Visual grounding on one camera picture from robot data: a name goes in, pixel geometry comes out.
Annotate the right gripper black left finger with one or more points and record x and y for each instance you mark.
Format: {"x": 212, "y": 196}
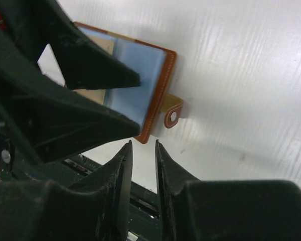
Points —
{"x": 95, "y": 207}

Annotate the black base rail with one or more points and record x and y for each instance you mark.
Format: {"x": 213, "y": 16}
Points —
{"x": 143, "y": 219}

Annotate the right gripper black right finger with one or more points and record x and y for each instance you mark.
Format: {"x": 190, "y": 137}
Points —
{"x": 192, "y": 209}

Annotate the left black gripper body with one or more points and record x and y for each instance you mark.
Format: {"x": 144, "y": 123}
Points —
{"x": 0, "y": 130}

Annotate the brown leather card holder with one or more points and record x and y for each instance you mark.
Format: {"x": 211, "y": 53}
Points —
{"x": 155, "y": 66}

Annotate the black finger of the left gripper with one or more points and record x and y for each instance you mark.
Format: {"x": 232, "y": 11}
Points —
{"x": 46, "y": 121}
{"x": 84, "y": 65}

